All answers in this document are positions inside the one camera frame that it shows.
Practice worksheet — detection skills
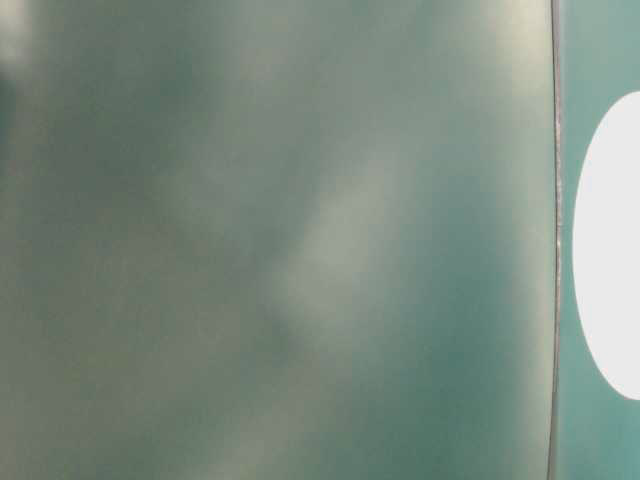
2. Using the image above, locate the white large bowl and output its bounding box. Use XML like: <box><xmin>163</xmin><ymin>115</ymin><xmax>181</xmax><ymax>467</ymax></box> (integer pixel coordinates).
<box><xmin>572</xmin><ymin>92</ymin><xmax>639</xmax><ymax>400</ymax></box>

